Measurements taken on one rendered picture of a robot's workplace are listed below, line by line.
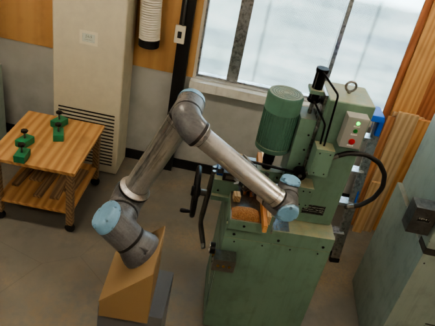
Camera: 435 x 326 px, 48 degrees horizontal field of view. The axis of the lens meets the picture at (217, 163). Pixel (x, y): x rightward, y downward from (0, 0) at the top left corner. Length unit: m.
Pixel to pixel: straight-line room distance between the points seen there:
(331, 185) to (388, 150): 1.32
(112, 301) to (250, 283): 0.87
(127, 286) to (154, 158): 0.56
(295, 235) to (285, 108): 0.68
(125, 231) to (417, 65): 2.41
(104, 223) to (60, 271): 1.21
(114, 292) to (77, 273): 1.07
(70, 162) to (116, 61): 0.82
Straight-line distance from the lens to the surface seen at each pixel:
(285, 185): 2.13
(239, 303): 2.93
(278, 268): 2.74
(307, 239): 2.61
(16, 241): 3.52
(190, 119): 1.85
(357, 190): 3.48
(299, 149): 2.45
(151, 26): 3.60
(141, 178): 2.18
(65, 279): 3.25
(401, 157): 3.86
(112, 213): 2.14
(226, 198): 2.57
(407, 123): 3.74
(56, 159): 3.33
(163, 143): 2.05
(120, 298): 2.25
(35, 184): 3.70
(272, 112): 2.33
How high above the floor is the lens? 2.40
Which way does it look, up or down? 33 degrees down
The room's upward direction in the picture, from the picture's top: 12 degrees clockwise
